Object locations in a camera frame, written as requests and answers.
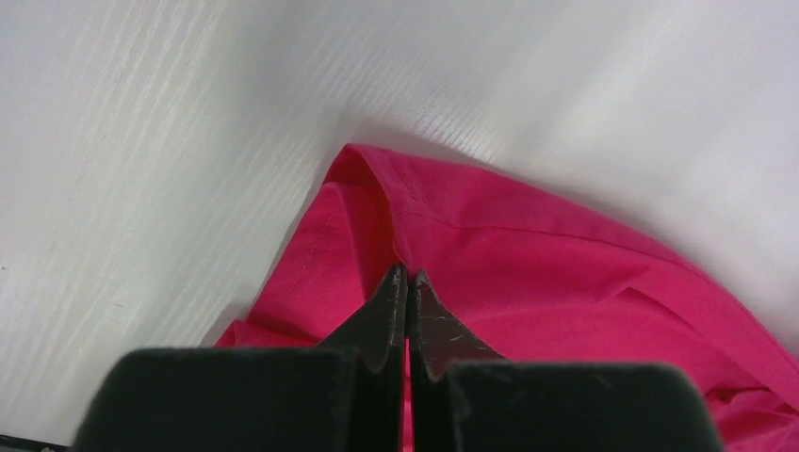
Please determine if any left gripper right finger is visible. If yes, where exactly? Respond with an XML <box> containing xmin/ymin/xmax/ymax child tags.
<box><xmin>408</xmin><ymin>272</ymin><xmax>724</xmax><ymax>451</ymax></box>

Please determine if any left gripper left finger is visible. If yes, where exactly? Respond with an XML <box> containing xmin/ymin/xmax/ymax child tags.
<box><xmin>73</xmin><ymin>265</ymin><xmax>408</xmax><ymax>451</ymax></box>

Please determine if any magenta t shirt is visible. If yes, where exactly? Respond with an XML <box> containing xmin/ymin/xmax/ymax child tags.
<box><xmin>219</xmin><ymin>144</ymin><xmax>798</xmax><ymax>451</ymax></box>

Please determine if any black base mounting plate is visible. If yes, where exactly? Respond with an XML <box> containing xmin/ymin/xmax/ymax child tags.
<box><xmin>0</xmin><ymin>434</ymin><xmax>69</xmax><ymax>452</ymax></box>

